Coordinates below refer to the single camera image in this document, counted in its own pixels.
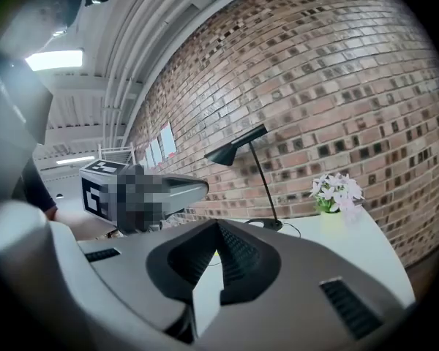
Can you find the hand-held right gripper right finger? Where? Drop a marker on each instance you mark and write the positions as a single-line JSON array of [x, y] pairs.
[[296, 287]]

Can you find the black desk lamp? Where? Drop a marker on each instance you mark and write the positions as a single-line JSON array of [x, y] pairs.
[[223, 155]]

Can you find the person's dark clothing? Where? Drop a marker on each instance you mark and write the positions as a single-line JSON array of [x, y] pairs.
[[36, 188]]

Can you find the white table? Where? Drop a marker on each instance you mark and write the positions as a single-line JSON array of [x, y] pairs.
[[351, 240]]

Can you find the pale flowers in white vase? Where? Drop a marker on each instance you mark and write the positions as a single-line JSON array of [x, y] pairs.
[[336, 192]]

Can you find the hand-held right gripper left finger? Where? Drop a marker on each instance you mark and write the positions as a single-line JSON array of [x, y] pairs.
[[131, 269]]

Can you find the white metal shelf rack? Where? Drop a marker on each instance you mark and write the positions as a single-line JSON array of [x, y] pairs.
[[111, 149]]

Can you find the white ceiling pipes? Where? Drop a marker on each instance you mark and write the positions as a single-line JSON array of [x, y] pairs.
[[131, 49]]

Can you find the ceiling strip light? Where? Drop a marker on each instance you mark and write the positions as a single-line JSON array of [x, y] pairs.
[[55, 60], [75, 160]]

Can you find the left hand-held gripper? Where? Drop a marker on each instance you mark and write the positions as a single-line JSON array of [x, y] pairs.
[[106, 192]]

